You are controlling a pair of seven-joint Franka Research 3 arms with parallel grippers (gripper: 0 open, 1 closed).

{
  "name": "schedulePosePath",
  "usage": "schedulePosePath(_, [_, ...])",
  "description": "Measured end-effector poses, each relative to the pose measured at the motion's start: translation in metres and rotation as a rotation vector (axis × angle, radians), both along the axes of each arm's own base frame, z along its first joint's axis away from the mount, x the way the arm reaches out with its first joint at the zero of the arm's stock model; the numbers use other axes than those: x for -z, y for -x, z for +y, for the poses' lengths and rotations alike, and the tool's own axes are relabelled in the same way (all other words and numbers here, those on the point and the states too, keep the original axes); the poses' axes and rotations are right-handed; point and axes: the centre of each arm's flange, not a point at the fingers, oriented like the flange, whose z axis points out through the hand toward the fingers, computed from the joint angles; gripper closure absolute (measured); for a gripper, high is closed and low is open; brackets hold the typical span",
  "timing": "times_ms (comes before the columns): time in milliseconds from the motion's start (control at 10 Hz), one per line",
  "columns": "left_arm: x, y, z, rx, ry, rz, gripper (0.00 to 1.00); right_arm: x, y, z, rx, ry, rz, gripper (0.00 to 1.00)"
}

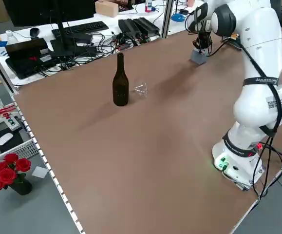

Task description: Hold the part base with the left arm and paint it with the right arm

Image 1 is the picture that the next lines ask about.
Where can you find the red roses bouquet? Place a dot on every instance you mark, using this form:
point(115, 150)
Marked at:
point(6, 174)

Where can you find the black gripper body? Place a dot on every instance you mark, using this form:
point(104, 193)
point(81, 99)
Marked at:
point(204, 39)

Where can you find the black laptop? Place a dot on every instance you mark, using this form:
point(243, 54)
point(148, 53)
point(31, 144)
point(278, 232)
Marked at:
point(26, 56)

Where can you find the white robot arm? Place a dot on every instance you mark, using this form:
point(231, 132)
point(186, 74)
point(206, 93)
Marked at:
point(260, 36)

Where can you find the black computer mouse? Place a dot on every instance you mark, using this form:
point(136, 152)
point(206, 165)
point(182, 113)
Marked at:
point(34, 31)

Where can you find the grey cube with round hole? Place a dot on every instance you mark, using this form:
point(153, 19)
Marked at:
point(198, 59)

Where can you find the clear drinking glass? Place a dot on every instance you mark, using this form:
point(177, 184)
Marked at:
point(140, 90)

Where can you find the black computer monitor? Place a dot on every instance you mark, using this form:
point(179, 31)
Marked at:
point(45, 9)

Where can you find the black keyboard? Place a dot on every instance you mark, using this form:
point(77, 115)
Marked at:
point(82, 28)

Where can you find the dark brown glass bottle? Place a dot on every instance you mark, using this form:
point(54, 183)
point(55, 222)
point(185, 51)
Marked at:
point(120, 90)

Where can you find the aluminium frame post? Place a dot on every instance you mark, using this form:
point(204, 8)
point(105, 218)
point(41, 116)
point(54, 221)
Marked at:
point(167, 17)

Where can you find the tan wooden box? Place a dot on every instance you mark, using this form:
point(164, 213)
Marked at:
point(106, 8)

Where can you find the black vase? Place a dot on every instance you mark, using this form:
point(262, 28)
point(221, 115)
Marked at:
point(22, 187)

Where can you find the white card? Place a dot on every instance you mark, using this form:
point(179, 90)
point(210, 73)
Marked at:
point(39, 172)

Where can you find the clear water bottle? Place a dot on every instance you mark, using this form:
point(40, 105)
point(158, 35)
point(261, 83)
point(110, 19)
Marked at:
point(11, 37)

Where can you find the black power supply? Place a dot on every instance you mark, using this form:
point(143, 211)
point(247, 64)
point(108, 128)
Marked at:
point(148, 25)
point(128, 28)

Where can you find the white computer mouse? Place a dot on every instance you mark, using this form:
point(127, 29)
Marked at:
point(5, 139)

